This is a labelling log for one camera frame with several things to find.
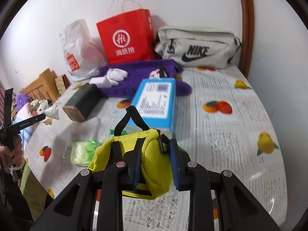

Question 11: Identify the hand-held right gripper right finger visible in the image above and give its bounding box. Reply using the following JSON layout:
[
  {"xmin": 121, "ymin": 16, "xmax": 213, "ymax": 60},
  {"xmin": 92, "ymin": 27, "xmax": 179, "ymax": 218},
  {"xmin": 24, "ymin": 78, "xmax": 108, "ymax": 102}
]
[{"xmin": 168, "ymin": 138, "xmax": 282, "ymax": 231}]

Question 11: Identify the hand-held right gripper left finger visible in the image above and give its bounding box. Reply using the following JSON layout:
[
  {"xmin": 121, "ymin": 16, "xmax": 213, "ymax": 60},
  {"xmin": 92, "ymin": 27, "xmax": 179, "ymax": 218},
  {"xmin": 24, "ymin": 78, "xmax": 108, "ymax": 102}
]
[{"xmin": 29, "ymin": 138, "xmax": 145, "ymax": 231}]

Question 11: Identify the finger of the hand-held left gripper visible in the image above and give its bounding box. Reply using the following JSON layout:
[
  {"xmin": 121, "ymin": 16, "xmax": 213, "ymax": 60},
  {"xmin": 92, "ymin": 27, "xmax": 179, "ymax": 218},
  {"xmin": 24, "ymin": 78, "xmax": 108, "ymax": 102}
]
[{"xmin": 29, "ymin": 114, "xmax": 46, "ymax": 126}]

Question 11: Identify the yellow pouch with black strap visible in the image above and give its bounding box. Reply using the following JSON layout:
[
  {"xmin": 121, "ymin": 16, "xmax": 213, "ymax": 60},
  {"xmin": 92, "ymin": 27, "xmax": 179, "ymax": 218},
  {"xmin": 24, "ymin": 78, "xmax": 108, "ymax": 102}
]
[{"xmin": 87, "ymin": 105, "xmax": 174, "ymax": 200}]

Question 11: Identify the light green wipes pack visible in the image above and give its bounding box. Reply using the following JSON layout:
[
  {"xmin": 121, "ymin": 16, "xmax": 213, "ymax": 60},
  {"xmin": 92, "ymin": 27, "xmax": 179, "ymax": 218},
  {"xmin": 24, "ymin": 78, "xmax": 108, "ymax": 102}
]
[{"xmin": 71, "ymin": 140, "xmax": 100, "ymax": 166}]

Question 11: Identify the person's left hand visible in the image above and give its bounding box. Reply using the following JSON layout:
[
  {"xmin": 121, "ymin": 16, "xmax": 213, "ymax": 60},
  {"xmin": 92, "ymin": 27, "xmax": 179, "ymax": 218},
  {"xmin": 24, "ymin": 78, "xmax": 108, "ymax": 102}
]
[{"xmin": 0, "ymin": 135, "xmax": 24, "ymax": 167}]

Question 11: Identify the white plush toy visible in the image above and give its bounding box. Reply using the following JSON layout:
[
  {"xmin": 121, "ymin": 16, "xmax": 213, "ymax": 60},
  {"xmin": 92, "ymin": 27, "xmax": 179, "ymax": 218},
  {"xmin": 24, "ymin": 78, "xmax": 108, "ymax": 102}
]
[{"xmin": 29, "ymin": 99, "xmax": 50, "ymax": 116}]

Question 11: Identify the purple plush toy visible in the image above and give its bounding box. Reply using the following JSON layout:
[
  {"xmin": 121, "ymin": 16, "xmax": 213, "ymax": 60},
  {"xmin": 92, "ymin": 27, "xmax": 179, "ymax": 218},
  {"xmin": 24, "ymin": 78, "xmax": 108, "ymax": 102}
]
[{"xmin": 16, "ymin": 93, "xmax": 30, "ymax": 112}]

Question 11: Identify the wooden headboard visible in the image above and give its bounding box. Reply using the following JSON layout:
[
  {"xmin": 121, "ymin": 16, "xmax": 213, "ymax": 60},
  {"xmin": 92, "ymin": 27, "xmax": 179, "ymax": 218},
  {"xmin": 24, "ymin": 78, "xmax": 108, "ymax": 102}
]
[{"xmin": 19, "ymin": 69, "xmax": 59, "ymax": 101}]

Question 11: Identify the patterned box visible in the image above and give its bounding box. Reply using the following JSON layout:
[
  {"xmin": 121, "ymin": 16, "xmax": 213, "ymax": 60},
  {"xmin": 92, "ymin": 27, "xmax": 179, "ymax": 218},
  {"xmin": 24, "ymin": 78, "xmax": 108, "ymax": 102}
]
[{"xmin": 54, "ymin": 74, "xmax": 71, "ymax": 94}]

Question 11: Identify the dark green tin box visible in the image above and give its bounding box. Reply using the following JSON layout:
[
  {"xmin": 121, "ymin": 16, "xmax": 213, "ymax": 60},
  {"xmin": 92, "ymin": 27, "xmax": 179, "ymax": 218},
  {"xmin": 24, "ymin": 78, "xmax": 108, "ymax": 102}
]
[{"xmin": 63, "ymin": 84, "xmax": 101, "ymax": 122}]

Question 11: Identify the fruit print tablecloth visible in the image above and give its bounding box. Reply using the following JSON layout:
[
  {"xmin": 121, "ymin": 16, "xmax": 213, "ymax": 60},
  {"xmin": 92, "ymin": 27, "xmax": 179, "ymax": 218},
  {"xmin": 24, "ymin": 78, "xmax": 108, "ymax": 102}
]
[{"xmin": 23, "ymin": 64, "xmax": 288, "ymax": 231}]

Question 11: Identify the blue tissue pack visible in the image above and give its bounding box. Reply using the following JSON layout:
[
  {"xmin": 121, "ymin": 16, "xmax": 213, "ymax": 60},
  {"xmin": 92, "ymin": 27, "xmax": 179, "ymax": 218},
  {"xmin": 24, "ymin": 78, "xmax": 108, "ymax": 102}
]
[{"xmin": 126, "ymin": 78, "xmax": 177, "ymax": 135}]

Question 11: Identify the white plastic shopping bag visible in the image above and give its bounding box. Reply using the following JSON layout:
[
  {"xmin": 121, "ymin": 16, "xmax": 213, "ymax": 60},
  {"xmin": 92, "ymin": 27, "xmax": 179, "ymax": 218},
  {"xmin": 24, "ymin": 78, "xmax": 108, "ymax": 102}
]
[{"xmin": 59, "ymin": 19, "xmax": 107, "ymax": 82}]

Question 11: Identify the purple towel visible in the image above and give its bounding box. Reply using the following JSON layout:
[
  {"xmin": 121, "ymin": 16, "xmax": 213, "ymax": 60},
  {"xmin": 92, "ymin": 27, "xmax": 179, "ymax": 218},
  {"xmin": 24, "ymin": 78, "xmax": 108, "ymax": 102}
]
[{"xmin": 90, "ymin": 59, "xmax": 192, "ymax": 98}]

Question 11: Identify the red paper bag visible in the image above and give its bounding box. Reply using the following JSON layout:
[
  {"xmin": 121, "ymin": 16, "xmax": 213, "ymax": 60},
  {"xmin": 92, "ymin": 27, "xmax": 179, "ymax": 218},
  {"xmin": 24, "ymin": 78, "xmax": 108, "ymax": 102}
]
[{"xmin": 96, "ymin": 0, "xmax": 154, "ymax": 65}]

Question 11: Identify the grey waist bag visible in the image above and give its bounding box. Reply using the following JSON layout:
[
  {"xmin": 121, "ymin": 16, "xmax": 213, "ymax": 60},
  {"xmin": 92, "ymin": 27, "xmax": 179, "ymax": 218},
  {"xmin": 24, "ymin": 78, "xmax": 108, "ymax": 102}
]
[{"xmin": 154, "ymin": 26, "xmax": 242, "ymax": 68}]

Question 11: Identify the brown wooden door frame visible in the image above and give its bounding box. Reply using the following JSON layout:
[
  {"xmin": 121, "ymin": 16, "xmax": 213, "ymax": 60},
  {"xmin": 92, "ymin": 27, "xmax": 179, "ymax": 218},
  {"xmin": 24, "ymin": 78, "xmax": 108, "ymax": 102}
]
[{"xmin": 237, "ymin": 0, "xmax": 255, "ymax": 79}]

